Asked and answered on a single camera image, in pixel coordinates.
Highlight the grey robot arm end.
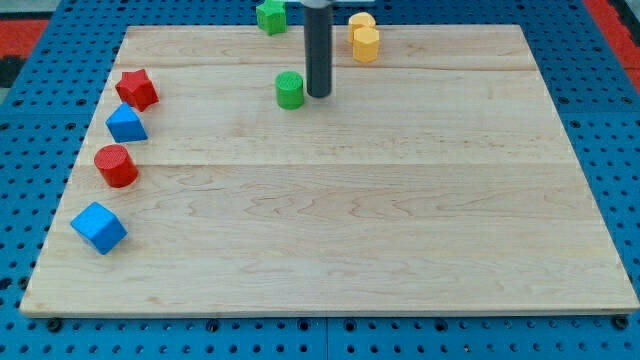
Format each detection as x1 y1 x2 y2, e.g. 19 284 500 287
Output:
284 0 377 8

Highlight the green star block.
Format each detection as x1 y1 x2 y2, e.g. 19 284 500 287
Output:
256 0 287 36

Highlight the red star block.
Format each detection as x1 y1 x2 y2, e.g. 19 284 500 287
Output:
116 69 159 112

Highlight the green cylinder block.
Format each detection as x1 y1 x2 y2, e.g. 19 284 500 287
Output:
275 71 304 110

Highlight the light wooden board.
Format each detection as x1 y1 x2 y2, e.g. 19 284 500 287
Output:
20 25 639 318

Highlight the yellow hexagon block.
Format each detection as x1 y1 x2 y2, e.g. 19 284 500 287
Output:
352 27 380 63

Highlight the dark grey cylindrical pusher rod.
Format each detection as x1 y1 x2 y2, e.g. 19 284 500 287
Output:
303 5 333 98

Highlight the yellow rounded block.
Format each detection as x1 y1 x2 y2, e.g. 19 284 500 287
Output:
348 12 376 43

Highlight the blue triangular block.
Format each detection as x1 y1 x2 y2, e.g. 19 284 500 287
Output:
105 103 148 143

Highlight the red cylinder block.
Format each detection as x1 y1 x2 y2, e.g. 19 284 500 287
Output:
94 144 138 188

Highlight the blue cube block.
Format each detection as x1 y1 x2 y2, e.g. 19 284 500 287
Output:
71 202 128 255

